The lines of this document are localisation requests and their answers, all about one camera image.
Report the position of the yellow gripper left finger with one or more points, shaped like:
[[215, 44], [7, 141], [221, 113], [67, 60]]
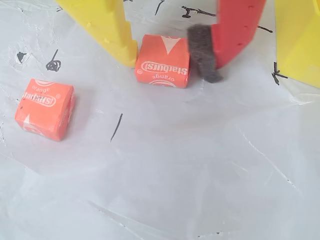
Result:
[[105, 25]]

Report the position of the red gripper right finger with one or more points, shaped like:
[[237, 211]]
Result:
[[237, 27]]

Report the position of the orange Starburst candy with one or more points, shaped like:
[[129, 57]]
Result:
[[42, 110], [160, 57]]

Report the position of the yellow three-compartment box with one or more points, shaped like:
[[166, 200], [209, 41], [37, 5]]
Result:
[[297, 45]]

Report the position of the white plastic table cover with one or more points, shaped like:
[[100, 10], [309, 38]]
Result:
[[162, 162]]

